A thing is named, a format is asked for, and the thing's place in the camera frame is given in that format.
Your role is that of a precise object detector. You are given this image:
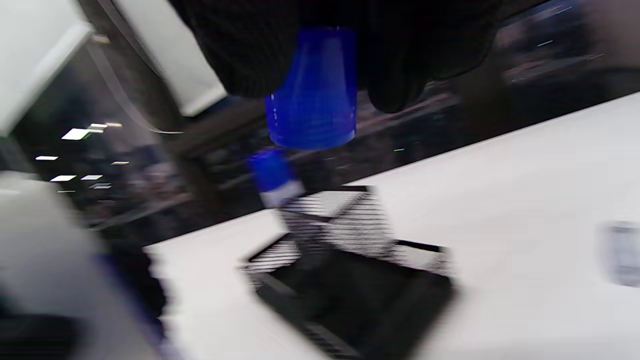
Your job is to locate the person's left hand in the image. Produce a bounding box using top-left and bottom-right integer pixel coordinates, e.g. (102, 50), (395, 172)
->
(100, 240), (168, 346)

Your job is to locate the person's right hand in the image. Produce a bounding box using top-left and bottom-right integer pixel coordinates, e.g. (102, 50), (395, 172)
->
(167, 0), (506, 113)

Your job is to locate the blue stationery cap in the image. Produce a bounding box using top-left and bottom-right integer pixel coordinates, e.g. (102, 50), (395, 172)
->
(248, 147), (296, 193)
(265, 27), (358, 151)

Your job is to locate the tall white bottle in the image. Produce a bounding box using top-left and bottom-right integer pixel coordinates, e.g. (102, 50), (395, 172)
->
(260, 180), (306, 208)

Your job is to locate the clear stationery cap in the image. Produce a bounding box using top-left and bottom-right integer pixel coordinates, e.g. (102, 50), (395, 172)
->
(599, 221), (640, 289)

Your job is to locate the white roller blind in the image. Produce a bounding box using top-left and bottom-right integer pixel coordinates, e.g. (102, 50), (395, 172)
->
(111, 0), (228, 118)
(0, 0), (95, 137)

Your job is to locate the black mesh desk organizer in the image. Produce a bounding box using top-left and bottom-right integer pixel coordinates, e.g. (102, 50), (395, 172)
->
(240, 185), (456, 360)

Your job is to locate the white looped blind cord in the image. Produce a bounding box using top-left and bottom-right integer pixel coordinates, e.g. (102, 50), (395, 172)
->
(87, 37), (183, 136)

